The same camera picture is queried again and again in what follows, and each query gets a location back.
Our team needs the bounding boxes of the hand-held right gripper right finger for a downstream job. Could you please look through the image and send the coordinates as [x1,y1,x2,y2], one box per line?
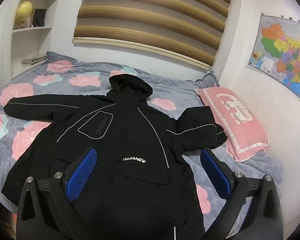
[200,147,284,240]

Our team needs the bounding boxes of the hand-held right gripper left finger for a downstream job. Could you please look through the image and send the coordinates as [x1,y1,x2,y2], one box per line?
[16,147,98,240]

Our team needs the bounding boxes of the black hooded jacket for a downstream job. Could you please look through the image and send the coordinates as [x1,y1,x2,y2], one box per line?
[1,74,228,240]

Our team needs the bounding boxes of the pink elephant pillow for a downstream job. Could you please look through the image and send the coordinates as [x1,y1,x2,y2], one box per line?
[195,87,270,162]

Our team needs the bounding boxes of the grey floral blanket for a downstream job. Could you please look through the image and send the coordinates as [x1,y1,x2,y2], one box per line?
[0,51,283,230]

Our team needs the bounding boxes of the grey pillow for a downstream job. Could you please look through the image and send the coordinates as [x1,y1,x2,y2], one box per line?
[196,71,219,88]

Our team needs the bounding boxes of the yellow globe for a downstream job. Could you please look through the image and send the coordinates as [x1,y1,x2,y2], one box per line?
[14,1,33,29]

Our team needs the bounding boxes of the striped brown window blind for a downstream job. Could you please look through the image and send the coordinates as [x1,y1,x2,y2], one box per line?
[72,0,234,70]

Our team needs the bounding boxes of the white wall shelf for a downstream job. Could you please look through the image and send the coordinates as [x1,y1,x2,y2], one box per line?
[10,0,68,80]

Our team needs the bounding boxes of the colourful wall map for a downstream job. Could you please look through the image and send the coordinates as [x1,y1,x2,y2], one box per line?
[246,11,300,112]

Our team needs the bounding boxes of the black picture frame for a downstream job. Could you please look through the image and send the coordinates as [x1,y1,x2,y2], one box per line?
[31,8,47,27]

